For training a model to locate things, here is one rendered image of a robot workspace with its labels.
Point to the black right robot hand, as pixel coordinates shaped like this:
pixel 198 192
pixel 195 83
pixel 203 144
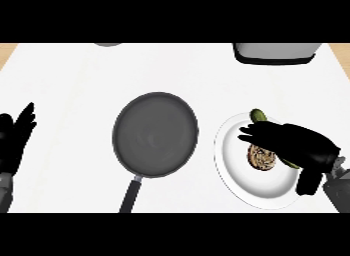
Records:
pixel 296 143

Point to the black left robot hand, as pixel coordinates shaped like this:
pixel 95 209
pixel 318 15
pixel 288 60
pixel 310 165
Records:
pixel 8 146

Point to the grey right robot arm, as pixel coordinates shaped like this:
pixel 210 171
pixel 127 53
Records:
pixel 347 188

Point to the brown cupcake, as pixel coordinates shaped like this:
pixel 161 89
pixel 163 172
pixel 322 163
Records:
pixel 260 160

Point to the white round plate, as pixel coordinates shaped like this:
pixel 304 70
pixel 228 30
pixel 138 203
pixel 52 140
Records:
pixel 245 180

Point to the dark grey frying pan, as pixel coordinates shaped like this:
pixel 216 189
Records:
pixel 155 136

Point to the green cucumber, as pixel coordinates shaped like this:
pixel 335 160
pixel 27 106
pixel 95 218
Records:
pixel 259 115

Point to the pale grey appliance black base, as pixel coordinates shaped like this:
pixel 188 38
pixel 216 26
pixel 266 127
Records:
pixel 275 52

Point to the small grey round object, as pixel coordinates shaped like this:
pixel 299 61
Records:
pixel 107 44

